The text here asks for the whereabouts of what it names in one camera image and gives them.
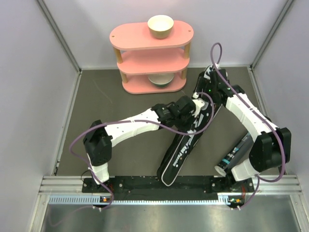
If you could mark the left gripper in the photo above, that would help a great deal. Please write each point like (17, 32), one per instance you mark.
(191, 120)

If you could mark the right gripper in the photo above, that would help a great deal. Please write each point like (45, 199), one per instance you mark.
(209, 84)

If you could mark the black racket bag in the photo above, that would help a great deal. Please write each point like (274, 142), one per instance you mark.
(182, 145)

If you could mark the black shuttlecock tube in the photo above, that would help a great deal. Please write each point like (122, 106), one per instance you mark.
(234, 155)

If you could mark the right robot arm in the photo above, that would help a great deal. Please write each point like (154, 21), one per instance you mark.
(271, 144)

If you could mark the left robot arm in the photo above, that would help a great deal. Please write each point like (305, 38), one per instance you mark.
(99, 142)

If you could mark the green bowl on bottom shelf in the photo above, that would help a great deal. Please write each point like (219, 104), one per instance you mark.
(161, 79)

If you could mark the pink three-tier shelf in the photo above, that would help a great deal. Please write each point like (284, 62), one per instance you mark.
(139, 55)

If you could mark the cream bowl on top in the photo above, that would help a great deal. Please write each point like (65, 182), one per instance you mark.
(160, 26)

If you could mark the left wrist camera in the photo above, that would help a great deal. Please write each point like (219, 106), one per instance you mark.
(199, 106)

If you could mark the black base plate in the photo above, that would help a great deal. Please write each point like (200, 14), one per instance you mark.
(184, 188)

